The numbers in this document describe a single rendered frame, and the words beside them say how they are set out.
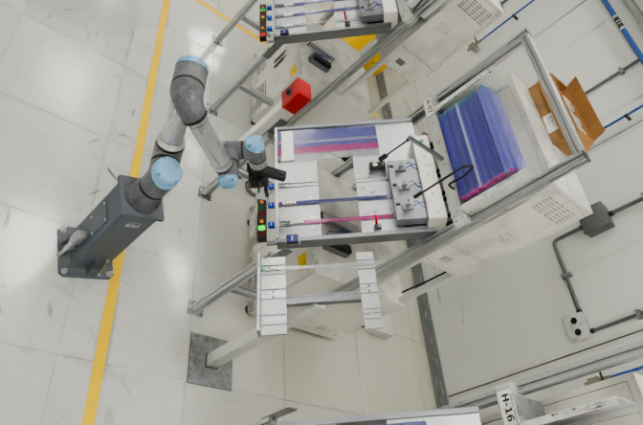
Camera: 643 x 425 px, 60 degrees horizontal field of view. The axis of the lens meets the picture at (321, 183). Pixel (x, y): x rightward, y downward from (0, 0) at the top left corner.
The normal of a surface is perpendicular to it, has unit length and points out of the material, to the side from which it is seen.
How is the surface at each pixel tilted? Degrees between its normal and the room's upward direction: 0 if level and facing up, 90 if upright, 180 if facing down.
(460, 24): 90
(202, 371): 0
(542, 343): 90
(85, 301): 0
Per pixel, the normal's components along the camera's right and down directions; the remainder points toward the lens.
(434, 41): 0.07, 0.79
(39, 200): 0.67, -0.49
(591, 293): -0.74, -0.37
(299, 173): -0.04, -0.62
